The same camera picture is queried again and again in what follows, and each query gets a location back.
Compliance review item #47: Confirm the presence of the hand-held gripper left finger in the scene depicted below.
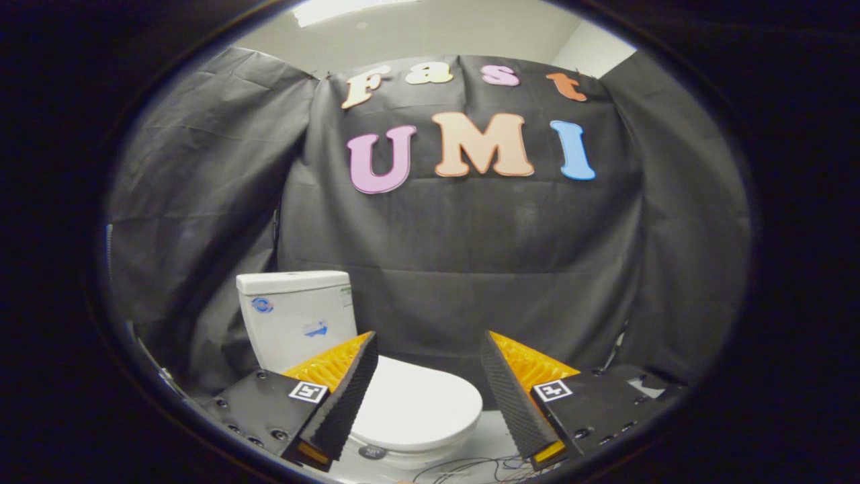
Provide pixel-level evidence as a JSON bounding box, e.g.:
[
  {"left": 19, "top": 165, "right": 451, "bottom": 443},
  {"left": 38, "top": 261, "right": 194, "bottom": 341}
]
[{"left": 202, "top": 331, "right": 380, "bottom": 471}]

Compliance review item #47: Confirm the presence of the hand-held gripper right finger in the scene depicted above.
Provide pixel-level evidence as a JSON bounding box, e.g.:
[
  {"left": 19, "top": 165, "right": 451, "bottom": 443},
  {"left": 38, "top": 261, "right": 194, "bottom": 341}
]
[{"left": 479, "top": 329, "right": 687, "bottom": 471}]

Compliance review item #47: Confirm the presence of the white toilet lid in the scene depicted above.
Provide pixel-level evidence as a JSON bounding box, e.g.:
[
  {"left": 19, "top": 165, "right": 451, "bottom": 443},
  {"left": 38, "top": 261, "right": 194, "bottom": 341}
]
[{"left": 349, "top": 356, "right": 484, "bottom": 451}]

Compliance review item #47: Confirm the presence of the black backdrop cloth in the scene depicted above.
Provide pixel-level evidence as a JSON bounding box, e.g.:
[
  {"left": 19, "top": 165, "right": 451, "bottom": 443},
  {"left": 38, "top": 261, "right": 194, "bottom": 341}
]
[{"left": 107, "top": 46, "right": 752, "bottom": 397}]

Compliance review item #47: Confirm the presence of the tangle of cables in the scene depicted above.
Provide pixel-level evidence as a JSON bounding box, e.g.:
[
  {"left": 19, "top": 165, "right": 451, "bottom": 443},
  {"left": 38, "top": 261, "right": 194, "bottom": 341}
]
[{"left": 411, "top": 455, "right": 542, "bottom": 484}]

